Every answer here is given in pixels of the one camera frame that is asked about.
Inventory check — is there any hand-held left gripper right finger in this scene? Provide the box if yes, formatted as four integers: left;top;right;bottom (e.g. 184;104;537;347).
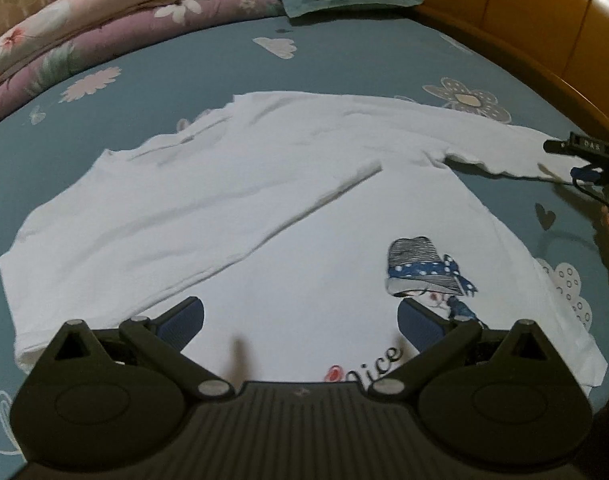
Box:
367;300;575;403

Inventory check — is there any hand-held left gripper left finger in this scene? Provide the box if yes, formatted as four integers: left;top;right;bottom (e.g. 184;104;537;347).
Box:
34;296;235;402

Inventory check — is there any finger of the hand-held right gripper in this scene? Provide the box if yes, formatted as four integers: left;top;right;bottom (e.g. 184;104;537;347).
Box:
543;131;609;161
569;164;609;194

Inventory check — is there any white long-sleeve printed shirt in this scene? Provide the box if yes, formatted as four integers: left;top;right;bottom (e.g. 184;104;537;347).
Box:
0;91;608;401

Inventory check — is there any wooden headboard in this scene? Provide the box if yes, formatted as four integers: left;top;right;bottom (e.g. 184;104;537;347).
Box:
375;0;609;136

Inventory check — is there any purple floral quilt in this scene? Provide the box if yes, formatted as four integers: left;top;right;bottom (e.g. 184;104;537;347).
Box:
0;0;288;133

